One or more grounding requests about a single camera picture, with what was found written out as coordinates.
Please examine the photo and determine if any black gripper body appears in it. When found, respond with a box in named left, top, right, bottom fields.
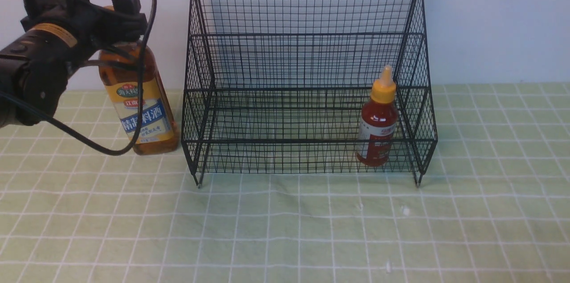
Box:
left=21, top=0, right=148, bottom=60

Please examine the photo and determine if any cooking wine bottle amber liquid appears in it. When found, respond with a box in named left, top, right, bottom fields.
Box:
left=98, top=47, right=179, bottom=156

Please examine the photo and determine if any red sauce bottle yellow cap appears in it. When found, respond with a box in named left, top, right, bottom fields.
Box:
left=355, top=65, right=399, bottom=167

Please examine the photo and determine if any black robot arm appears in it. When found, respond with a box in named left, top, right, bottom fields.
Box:
left=1, top=0, right=148, bottom=117

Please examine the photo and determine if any green checkered tablecloth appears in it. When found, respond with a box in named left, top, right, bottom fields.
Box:
left=0, top=83, right=570, bottom=283

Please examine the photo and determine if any black cable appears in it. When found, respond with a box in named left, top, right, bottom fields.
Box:
left=0, top=0, right=158, bottom=156

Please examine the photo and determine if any black wire mesh shelf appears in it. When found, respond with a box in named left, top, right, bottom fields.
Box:
left=181, top=0, right=438, bottom=187

